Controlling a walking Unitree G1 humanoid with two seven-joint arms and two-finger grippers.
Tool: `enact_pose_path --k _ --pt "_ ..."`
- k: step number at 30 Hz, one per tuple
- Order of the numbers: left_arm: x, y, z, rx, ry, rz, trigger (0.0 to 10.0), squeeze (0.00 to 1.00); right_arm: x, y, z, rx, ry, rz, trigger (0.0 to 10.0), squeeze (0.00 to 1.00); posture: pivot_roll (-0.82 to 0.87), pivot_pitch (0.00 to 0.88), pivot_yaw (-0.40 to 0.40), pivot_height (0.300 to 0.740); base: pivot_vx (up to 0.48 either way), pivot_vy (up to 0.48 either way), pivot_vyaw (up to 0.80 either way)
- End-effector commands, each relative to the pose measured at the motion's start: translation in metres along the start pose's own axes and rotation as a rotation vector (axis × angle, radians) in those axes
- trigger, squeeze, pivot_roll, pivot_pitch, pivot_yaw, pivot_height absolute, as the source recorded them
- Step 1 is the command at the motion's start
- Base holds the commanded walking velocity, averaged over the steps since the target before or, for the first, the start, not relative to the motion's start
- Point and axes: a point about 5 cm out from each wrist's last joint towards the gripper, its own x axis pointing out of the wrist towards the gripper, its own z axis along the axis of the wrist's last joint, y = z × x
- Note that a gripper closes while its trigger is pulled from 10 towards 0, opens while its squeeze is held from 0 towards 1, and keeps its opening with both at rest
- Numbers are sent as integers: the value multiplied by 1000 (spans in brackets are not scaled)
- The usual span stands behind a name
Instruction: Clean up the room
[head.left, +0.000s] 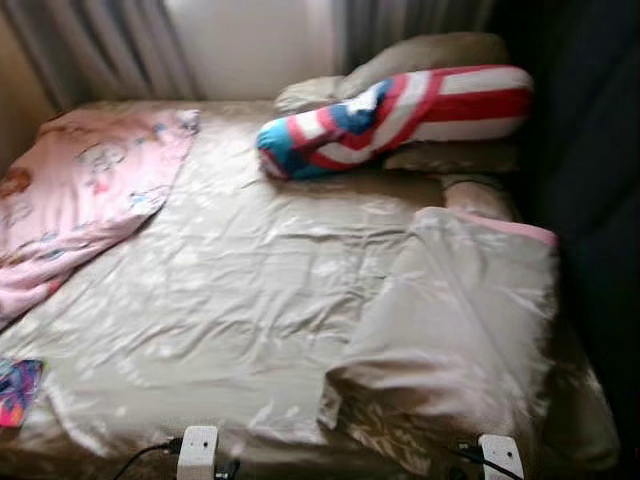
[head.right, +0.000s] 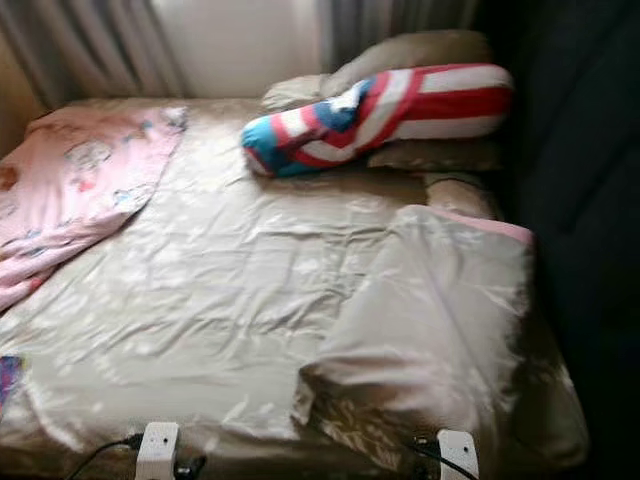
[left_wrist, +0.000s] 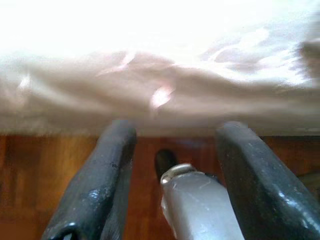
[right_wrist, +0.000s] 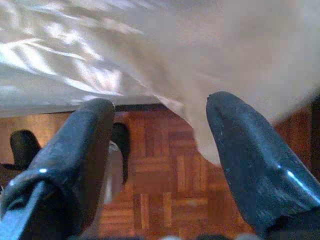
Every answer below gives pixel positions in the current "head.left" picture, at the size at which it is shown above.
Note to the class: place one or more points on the bed with beige floral sheet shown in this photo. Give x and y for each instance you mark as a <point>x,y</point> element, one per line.
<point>250,280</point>

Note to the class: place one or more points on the pink cartoon bear quilt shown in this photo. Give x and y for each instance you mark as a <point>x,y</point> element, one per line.
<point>80,190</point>

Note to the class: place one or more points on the red white blue striped bolster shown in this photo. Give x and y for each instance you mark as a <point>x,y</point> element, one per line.
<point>420,105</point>

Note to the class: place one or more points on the grey beige pillow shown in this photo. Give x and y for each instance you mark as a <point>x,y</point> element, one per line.
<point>430,55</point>

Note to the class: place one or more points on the colourful comic book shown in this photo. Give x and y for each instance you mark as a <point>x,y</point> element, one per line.
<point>18,392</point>

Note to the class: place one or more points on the small beige floral pillow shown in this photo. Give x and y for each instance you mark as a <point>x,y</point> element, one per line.
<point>480,197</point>

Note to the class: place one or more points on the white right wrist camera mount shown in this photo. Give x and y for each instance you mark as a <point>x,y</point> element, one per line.
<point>500,458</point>

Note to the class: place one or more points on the folded beige quilt pink edge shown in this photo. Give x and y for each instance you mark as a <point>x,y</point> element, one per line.
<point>450,320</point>

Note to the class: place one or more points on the flat beige floral pillow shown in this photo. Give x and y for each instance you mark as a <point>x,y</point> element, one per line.
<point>460,158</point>

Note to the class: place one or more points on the grey curtain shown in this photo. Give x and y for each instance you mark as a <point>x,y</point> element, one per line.
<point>400,25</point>
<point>90,45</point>

